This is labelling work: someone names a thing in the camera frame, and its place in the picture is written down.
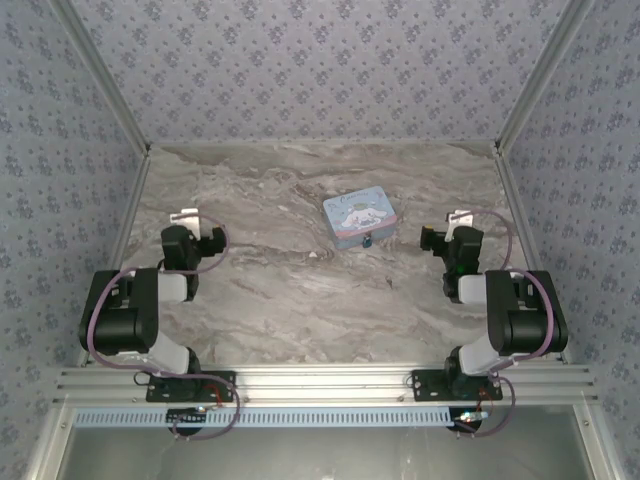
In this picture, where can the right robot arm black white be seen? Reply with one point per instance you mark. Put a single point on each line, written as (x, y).
(525, 320)

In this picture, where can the blue cartoon tin box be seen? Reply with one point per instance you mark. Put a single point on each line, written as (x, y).
(357, 212)

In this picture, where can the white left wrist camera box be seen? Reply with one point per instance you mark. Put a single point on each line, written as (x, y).
(185, 218)

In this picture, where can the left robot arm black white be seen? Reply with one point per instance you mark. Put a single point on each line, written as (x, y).
(120, 320)

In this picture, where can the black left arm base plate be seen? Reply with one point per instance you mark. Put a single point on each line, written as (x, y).
(220, 387)

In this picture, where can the aluminium frame side rail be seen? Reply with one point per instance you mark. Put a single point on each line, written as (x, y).
(127, 230)
(525, 235)

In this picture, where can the aluminium frame corner post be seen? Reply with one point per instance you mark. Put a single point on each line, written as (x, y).
(107, 75)
(545, 70)

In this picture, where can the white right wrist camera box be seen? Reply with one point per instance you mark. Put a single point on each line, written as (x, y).
(459, 220)

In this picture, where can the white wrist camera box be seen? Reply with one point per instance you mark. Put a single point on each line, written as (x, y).
(185, 218)
(459, 220)

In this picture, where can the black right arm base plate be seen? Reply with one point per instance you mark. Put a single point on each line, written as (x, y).
(430, 385)

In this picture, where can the aluminium frame front rail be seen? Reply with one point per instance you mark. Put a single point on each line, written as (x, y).
(320, 385)

